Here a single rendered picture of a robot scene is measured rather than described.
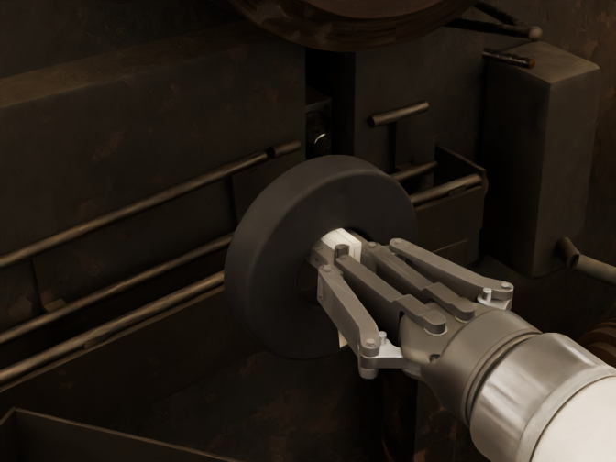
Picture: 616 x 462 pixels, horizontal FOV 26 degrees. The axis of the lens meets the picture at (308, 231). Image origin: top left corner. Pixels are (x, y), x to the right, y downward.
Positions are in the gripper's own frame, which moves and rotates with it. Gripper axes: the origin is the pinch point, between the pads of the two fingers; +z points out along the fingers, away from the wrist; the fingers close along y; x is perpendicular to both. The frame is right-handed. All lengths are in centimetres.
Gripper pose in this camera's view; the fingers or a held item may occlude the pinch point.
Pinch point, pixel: (324, 240)
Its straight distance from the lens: 96.3
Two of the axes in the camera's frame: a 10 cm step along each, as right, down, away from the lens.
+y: 8.2, -2.9, 5.0
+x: 0.3, -8.5, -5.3
